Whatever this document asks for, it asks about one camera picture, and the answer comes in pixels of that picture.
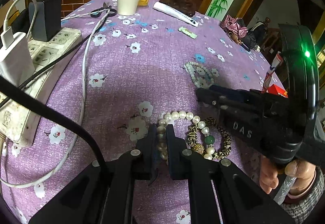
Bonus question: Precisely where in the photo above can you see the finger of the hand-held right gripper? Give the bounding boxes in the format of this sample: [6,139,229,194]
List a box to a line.
[210,84,252,99]
[197,88,226,111]

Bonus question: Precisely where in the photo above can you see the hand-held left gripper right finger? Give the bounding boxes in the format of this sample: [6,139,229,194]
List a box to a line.
[166,124,295,224]

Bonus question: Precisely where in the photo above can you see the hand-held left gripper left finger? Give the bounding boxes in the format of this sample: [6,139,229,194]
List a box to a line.
[29,124,161,224]

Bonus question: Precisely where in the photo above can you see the white pearl bracelet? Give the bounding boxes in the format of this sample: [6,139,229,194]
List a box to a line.
[156,110,216,162]

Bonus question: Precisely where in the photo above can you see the red cardboard box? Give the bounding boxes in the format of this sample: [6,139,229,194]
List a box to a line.
[265,84,288,97]

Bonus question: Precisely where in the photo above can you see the pale jade bead bracelet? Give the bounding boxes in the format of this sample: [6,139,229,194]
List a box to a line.
[185,62,216,89]

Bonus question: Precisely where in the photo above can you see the person's right forearm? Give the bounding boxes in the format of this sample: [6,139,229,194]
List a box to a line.
[282,166,325,224]

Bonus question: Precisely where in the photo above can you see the person's right hand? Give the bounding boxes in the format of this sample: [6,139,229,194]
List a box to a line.
[259,155,318,199]

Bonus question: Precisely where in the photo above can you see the black folded umbrella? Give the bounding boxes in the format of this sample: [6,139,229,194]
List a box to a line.
[240,21,266,50]

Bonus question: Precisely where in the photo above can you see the pink folded umbrella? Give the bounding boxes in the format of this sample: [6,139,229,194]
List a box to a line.
[220,14,248,38]

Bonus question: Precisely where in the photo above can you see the small green packet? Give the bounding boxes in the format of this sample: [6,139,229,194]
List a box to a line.
[178,26,198,39]

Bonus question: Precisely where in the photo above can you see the purple floral tablecloth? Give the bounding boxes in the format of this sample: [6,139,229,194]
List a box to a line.
[0,0,287,224]

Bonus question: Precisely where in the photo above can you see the white remote control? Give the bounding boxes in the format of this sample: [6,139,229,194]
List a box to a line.
[153,1,199,28]

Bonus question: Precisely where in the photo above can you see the black scissors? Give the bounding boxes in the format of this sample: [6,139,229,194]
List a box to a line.
[90,2,118,18]

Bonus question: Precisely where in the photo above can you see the white power strip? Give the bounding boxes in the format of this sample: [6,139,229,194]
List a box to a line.
[0,26,83,148]

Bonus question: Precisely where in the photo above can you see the white charger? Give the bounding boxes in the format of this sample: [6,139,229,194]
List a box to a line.
[0,32,35,87]

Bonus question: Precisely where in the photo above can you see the black power adapter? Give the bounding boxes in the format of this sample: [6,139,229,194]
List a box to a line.
[28,0,63,42]

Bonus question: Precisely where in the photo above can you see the leopard pattern bead bracelet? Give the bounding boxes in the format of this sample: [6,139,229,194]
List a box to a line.
[186,117,232,160]

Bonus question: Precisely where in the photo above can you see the brown keychain toy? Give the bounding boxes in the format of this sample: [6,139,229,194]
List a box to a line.
[229,32,242,45]

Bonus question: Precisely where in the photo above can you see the long white cable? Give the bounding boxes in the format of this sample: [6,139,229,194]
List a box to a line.
[0,8,112,189]

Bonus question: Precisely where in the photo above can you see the thick black cable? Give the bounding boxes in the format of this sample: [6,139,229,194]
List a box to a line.
[0,77,112,224]

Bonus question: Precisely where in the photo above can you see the thin black cable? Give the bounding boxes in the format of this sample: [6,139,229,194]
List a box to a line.
[0,34,93,109]

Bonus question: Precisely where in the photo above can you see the white charger cable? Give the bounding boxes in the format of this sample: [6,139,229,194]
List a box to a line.
[3,0,37,35]

